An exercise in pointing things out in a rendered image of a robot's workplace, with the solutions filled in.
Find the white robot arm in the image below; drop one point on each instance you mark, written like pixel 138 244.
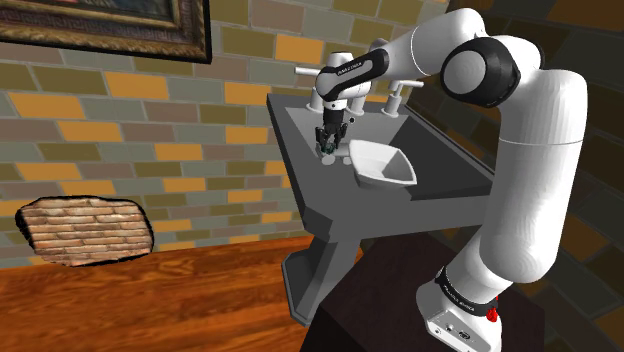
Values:
pixel 531 195

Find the dark robot stand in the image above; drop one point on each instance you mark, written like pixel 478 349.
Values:
pixel 380 302

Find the grey pedestal sink with taps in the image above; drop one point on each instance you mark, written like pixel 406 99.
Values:
pixel 390 214

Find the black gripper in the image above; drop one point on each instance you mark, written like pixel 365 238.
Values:
pixel 333 119

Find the wall picture in ornate frame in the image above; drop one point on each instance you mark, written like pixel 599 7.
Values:
pixel 195 29

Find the small dark green object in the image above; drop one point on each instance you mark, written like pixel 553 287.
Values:
pixel 329 157

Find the white angular bowl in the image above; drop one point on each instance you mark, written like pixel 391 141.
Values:
pixel 385 163

